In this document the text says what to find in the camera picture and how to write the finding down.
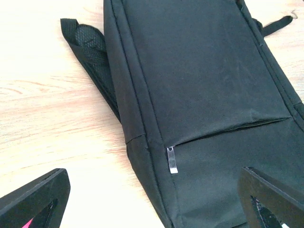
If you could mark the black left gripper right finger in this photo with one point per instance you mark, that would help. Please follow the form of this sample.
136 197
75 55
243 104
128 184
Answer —
267 202

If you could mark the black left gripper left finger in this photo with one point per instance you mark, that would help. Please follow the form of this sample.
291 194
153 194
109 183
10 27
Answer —
44 200

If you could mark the black student backpack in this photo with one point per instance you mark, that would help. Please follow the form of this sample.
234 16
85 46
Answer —
199 96

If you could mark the pink black highlighter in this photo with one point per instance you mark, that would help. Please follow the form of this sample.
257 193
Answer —
27 224

